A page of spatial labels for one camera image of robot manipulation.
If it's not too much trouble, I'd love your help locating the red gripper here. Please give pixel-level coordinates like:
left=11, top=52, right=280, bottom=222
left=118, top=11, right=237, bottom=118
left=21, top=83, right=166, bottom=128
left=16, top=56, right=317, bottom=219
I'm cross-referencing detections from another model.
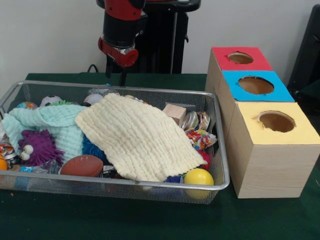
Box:
left=98, top=36, right=140, bottom=87

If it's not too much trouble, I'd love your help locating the clear mesh bin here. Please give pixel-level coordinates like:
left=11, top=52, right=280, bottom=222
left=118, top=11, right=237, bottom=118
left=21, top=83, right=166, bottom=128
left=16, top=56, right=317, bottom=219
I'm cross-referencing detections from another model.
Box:
left=0, top=80, right=231, bottom=205

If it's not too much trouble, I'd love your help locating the white ball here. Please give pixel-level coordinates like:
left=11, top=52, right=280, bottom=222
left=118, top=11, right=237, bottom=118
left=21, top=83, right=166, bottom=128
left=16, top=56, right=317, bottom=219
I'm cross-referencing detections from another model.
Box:
left=83, top=93, right=104, bottom=106

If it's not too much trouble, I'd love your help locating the cream yellow cloth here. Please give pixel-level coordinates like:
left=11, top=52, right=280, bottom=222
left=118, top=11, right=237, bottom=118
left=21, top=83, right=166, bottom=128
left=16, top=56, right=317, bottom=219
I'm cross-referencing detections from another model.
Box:
left=74, top=93, right=207, bottom=182

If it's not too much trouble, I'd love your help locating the small soccer ball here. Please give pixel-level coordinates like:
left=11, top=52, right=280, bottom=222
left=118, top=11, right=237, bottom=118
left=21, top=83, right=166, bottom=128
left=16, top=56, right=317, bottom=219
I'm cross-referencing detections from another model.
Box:
left=40, top=95, right=63, bottom=107

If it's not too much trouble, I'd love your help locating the small wooden block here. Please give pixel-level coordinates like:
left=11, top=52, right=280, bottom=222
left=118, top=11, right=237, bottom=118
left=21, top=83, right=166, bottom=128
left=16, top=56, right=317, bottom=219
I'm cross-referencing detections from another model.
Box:
left=163, top=103, right=187, bottom=126

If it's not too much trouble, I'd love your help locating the mint green cloth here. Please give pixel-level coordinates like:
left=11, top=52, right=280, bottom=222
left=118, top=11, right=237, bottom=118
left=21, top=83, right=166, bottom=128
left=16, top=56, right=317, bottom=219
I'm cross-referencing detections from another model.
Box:
left=2, top=104, right=88, bottom=163

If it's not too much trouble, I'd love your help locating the brown toy football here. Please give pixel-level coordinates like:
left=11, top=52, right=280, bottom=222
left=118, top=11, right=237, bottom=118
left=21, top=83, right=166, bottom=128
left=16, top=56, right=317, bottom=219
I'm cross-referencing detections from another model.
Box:
left=60, top=155, right=104, bottom=177

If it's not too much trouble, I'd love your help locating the purple spiky toy with eyes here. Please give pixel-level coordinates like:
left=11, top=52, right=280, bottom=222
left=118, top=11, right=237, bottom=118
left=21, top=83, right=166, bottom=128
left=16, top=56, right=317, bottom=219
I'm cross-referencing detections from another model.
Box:
left=18, top=130, right=65, bottom=167

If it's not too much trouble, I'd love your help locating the colourful crinkly packet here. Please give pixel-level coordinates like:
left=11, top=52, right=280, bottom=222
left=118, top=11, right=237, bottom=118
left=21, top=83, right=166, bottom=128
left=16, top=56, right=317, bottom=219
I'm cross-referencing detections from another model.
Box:
left=185, top=129, right=218, bottom=151

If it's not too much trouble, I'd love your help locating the yellow ball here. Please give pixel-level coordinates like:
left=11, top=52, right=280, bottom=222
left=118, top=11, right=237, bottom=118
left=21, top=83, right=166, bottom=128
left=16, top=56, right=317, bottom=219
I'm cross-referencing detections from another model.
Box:
left=183, top=168, right=215, bottom=200

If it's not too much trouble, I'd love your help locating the dark green table cloth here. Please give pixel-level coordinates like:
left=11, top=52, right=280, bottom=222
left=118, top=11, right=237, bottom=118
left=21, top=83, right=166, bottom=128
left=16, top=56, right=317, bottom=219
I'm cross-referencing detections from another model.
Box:
left=0, top=72, right=320, bottom=240

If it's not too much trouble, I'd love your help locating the black chair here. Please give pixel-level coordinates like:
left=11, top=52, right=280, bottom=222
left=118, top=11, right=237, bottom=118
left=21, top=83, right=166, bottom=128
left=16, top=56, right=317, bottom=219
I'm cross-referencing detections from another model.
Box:
left=287, top=5, right=320, bottom=101

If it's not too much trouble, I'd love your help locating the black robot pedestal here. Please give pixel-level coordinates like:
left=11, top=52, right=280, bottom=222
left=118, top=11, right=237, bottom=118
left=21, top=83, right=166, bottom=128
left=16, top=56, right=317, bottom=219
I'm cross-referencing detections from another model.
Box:
left=96, top=0, right=201, bottom=75

